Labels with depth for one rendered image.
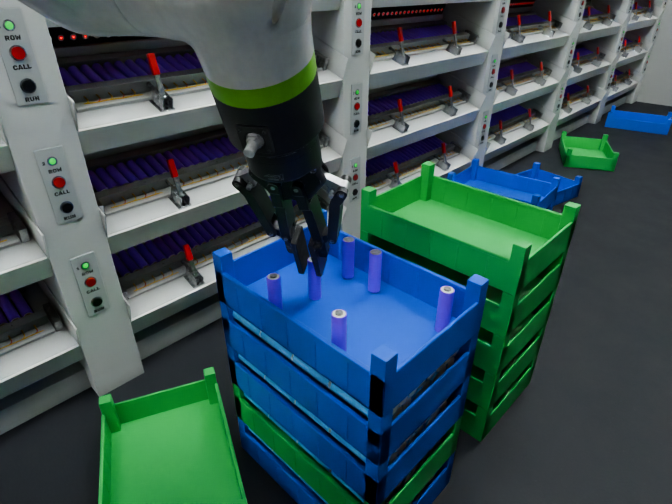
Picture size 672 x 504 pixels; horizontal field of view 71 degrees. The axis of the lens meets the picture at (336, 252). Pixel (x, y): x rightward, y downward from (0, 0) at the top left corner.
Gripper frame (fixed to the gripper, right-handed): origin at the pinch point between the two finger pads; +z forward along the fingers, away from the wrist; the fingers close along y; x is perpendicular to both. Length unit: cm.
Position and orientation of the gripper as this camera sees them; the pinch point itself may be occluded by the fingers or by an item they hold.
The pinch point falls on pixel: (309, 251)
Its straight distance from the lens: 60.9
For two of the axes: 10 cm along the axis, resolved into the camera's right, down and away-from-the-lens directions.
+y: 9.7, 1.2, -2.1
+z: 1.0, 5.8, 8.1
